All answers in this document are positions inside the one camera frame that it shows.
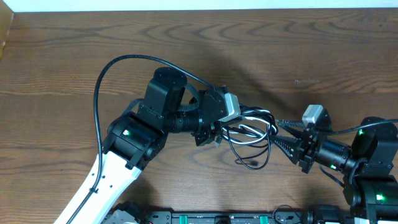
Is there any black USB cable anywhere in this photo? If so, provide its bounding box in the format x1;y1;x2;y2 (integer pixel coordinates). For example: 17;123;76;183
214;105;279;170

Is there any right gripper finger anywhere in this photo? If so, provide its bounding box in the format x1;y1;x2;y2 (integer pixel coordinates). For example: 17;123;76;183
276;119;305;137
270;135;302;164

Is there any black white braided cable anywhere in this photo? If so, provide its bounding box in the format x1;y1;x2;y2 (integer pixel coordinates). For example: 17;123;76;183
222;107;277;147

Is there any white USB cable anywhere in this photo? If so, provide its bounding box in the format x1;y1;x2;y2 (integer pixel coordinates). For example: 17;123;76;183
221;108;278;146

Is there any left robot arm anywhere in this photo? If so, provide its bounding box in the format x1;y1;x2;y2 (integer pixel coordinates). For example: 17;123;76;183
56;67;240;223

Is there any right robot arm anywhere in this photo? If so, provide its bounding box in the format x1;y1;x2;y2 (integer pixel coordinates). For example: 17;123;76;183
270;116;397;223

